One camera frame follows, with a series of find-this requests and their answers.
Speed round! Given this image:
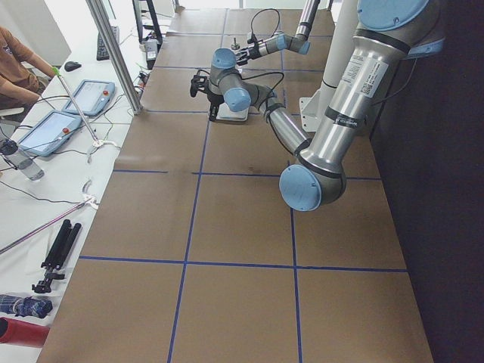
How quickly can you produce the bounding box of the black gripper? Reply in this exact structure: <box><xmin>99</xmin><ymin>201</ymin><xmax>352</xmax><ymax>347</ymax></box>
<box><xmin>236</xmin><ymin>41</ymin><xmax>265</xmax><ymax>66</ymax></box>
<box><xmin>206</xmin><ymin>89</ymin><xmax>225</xmax><ymax>121</ymax></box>

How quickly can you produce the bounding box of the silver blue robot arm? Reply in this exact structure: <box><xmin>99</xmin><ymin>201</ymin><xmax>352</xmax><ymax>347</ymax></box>
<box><xmin>190</xmin><ymin>1</ymin><xmax>445</xmax><ymax>212</ymax></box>
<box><xmin>235</xmin><ymin>0</ymin><xmax>321</xmax><ymax>66</ymax></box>

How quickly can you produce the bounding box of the silver digital kitchen scale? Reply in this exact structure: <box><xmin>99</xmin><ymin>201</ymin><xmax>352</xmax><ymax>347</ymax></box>
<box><xmin>216</xmin><ymin>104</ymin><xmax>249</xmax><ymax>123</ymax></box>

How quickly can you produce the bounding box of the black monitor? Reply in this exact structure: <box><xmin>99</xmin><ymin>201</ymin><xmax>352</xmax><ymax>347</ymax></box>
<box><xmin>131</xmin><ymin>0</ymin><xmax>167</xmax><ymax>45</ymax></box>

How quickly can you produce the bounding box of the green tipped reacher grabber stick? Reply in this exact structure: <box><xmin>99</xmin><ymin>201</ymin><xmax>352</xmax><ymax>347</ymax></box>
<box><xmin>52</xmin><ymin>67</ymin><xmax>119</xmax><ymax>150</ymax></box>

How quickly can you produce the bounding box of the far blue teach pendant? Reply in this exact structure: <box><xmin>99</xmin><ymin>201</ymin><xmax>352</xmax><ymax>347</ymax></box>
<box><xmin>73</xmin><ymin>79</ymin><xmax>116</xmax><ymax>116</ymax></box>

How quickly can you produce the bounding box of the blue teach pendant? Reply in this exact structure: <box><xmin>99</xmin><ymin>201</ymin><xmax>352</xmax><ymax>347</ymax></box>
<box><xmin>73</xmin><ymin>79</ymin><xmax>116</xmax><ymax>116</ymax></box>
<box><xmin>17</xmin><ymin>110</ymin><xmax>82</xmax><ymax>157</ymax></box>

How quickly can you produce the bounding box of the black keyboard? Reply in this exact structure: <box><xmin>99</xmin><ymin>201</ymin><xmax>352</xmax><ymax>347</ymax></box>
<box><xmin>96</xmin><ymin>26</ymin><xmax>119</xmax><ymax>61</ymax></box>

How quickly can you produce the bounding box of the black computer mouse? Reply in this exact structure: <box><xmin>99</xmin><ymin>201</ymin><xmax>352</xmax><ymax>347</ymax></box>
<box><xmin>64</xmin><ymin>61</ymin><xmax>82</xmax><ymax>72</ymax></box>

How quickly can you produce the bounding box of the pink reacher grabber stick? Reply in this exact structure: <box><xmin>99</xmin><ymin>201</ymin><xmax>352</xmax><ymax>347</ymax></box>
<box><xmin>0</xmin><ymin>179</ymin><xmax>98</xmax><ymax>255</ymax></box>

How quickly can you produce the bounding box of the near blue teach pendant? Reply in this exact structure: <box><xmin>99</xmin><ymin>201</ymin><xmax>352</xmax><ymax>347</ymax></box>
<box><xmin>17</xmin><ymin>110</ymin><xmax>82</xmax><ymax>157</ymax></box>

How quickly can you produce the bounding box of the black folded tripod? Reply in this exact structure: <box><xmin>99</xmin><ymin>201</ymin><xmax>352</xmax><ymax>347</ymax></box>
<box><xmin>32</xmin><ymin>219</ymin><xmax>82</xmax><ymax>293</ymax></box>

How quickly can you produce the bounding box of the person in brown shirt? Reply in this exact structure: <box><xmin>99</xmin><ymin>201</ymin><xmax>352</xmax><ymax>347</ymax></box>
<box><xmin>1</xmin><ymin>26</ymin><xmax>55</xmax><ymax>110</ymax></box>

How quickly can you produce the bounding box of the clear water bottle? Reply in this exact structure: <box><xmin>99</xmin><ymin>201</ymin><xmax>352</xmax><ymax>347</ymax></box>
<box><xmin>1</xmin><ymin>139</ymin><xmax>45</xmax><ymax>181</ymax></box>

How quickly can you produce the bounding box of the blue folded umbrella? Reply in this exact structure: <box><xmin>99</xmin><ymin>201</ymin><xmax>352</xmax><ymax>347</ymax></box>
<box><xmin>1</xmin><ymin>294</ymin><xmax>53</xmax><ymax>318</ymax></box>

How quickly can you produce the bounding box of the red cylinder bottle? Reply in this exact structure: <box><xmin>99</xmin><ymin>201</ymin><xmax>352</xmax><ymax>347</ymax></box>
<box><xmin>1</xmin><ymin>318</ymin><xmax>50</xmax><ymax>348</ymax></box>

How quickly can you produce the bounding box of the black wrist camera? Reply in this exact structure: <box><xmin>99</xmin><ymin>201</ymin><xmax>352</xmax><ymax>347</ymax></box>
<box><xmin>190</xmin><ymin>70</ymin><xmax>209</xmax><ymax>98</ymax></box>
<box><xmin>247</xmin><ymin>33</ymin><xmax>258</xmax><ymax>44</ymax></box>

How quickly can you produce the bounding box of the black camera cable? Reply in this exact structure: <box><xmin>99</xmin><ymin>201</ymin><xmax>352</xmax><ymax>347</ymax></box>
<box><xmin>241</xmin><ymin>8</ymin><xmax>285</xmax><ymax>114</ymax></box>

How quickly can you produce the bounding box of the aluminium frame post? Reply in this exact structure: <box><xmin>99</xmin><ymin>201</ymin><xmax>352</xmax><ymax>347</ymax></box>
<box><xmin>86</xmin><ymin>0</ymin><xmax>142</xmax><ymax>115</ymax></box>

